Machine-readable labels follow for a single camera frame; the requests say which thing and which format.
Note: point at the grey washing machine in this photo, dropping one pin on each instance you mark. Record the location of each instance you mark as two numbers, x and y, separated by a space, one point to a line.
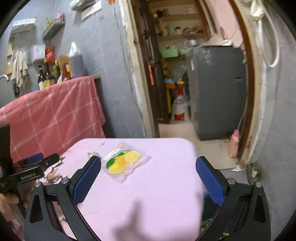
217 86

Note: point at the green plastic package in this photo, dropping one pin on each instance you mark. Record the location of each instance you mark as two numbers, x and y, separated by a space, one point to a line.
204 224

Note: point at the pink bottle on floor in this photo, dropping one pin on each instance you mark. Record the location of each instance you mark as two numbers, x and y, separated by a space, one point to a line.
234 144

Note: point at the chrome faucet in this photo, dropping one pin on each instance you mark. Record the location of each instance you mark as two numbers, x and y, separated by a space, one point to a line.
5 77

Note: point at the pink floral tablecloth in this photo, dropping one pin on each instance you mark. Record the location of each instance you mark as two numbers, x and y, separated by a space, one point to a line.
161 200

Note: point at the green box on shelf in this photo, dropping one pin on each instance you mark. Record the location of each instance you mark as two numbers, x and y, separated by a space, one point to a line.
170 53

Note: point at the white wall rack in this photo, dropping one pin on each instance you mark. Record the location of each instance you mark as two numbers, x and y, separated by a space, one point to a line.
23 25

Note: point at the hanging beige towel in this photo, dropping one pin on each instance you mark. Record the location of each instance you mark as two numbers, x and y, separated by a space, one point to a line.
20 69

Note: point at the wooden cutting board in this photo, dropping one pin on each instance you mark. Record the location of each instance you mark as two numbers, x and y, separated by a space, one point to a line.
9 59

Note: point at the clear bag yellow green pieces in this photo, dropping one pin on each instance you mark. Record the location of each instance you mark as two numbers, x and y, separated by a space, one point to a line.
123 160

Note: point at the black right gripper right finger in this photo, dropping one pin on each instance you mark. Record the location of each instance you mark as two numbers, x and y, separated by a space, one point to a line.
243 212

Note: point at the wooden shelf unit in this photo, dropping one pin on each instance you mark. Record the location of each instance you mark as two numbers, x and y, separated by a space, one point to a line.
177 22

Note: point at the red checkered cloth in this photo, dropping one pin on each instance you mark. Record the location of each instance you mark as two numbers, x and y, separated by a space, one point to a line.
53 119

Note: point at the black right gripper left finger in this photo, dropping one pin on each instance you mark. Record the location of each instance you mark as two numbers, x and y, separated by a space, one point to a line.
42 222

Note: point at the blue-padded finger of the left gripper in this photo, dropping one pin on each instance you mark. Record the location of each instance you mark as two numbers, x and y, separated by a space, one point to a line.
35 158

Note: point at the large dark liquid jug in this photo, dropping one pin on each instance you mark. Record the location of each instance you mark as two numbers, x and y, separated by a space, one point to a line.
76 63

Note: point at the grey wall shelf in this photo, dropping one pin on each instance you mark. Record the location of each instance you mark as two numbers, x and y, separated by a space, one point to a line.
53 28

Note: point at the blue lined trash bin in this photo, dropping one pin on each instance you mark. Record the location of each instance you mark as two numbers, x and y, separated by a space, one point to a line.
209 209

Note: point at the dark sauce bottle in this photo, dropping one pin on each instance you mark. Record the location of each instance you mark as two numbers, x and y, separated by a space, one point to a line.
49 78

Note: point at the person's hand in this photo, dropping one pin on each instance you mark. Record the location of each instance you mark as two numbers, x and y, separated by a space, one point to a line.
7 199

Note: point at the white wall dispenser box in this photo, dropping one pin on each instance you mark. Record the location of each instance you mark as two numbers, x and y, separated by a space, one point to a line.
38 53

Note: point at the white red sack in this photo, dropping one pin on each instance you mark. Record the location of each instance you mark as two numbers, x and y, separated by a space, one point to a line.
181 104

